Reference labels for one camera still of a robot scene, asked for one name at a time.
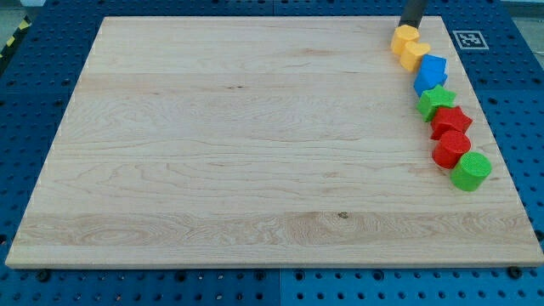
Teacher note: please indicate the red cylinder block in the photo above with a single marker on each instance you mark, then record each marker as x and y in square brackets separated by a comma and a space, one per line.
[450, 148]

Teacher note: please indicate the yellow black hazard tape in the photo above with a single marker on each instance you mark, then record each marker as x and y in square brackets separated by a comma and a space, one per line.
[15, 40]

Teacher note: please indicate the green cylinder block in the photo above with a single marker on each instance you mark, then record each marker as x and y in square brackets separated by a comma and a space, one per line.
[471, 171]

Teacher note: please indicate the blue cube block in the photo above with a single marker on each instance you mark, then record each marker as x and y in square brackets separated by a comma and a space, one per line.
[433, 63]

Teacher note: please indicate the blue pentagon block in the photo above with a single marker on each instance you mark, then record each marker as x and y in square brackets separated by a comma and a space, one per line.
[427, 79]

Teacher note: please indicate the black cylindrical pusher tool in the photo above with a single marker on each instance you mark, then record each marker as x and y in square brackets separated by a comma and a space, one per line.
[412, 13]

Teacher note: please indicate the red star block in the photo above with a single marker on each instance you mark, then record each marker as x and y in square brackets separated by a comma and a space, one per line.
[446, 119]

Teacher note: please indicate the green star block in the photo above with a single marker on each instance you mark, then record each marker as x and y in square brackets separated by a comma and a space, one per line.
[432, 99]

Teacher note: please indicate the wooden board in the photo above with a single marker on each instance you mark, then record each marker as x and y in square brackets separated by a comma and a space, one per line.
[262, 142]

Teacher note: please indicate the white fiducial marker tag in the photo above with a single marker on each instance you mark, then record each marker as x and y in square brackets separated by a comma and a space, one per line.
[470, 40]

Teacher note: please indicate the yellow hexagon block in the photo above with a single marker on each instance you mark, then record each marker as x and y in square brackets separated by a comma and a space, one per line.
[402, 35]

